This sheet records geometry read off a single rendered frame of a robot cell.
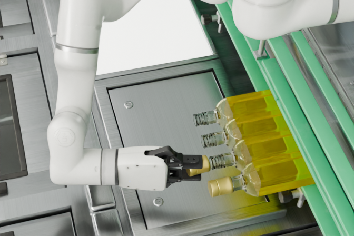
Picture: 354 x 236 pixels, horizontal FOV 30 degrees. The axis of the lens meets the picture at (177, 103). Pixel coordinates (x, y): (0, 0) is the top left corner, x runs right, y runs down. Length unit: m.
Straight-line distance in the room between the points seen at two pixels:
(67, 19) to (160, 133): 0.43
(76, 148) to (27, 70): 0.51
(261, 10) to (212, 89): 0.64
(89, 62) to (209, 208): 0.42
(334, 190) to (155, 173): 0.35
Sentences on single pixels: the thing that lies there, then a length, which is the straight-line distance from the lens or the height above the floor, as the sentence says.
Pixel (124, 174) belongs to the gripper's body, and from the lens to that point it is 1.33.
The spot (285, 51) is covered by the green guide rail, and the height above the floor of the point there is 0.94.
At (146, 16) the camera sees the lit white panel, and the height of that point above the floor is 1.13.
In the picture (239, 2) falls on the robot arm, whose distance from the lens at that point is 1.05.
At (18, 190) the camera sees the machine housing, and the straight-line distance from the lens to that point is 1.55.
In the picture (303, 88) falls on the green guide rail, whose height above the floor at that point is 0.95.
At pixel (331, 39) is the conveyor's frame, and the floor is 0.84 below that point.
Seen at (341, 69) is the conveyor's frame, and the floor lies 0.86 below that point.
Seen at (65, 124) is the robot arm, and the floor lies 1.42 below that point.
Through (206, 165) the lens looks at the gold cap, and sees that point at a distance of 1.35.
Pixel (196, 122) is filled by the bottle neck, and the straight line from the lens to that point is 1.42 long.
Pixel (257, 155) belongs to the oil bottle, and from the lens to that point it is 1.36.
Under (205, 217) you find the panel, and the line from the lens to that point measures 1.44.
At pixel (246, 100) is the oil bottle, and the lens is 1.44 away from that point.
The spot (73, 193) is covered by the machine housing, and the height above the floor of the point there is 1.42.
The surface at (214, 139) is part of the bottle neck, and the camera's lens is 1.39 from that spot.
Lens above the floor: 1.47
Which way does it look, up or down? 12 degrees down
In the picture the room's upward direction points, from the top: 101 degrees counter-clockwise
